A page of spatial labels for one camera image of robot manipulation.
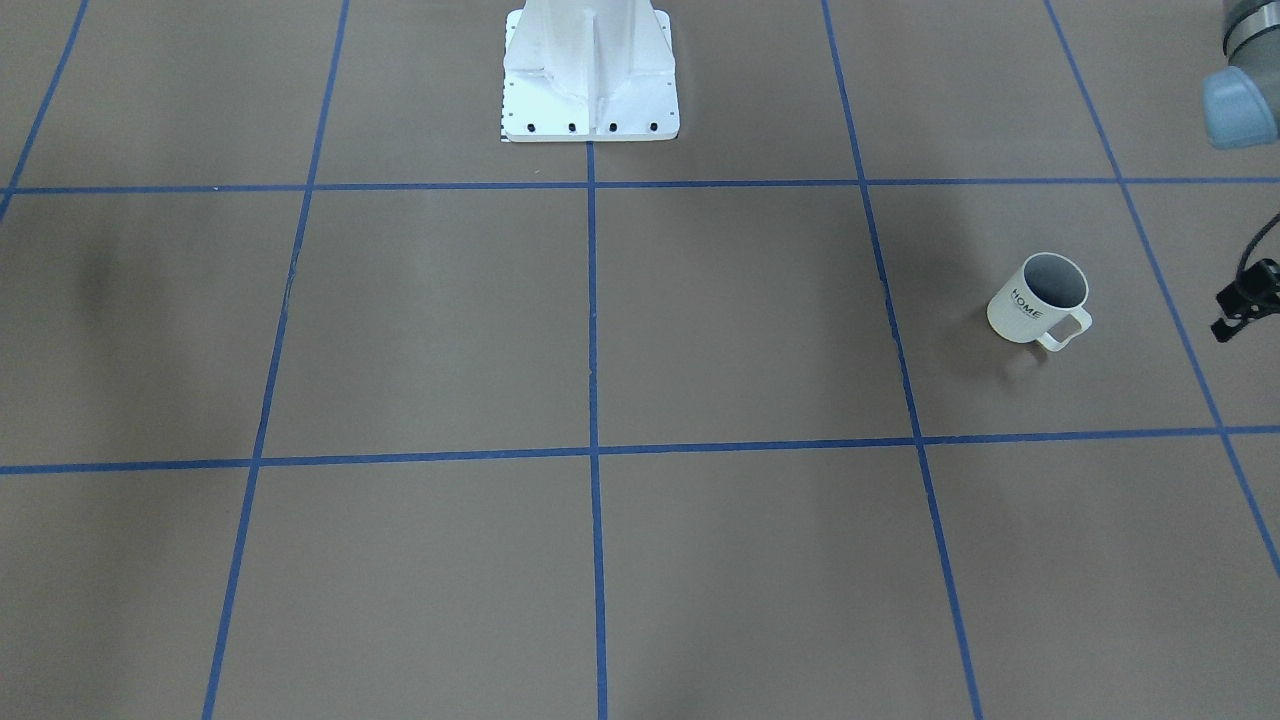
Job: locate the white mug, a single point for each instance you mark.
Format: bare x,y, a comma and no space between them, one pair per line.
1043,303

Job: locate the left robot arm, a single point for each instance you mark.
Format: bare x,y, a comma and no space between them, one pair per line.
1241,102

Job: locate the white pedestal column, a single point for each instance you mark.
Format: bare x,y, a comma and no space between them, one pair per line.
589,71

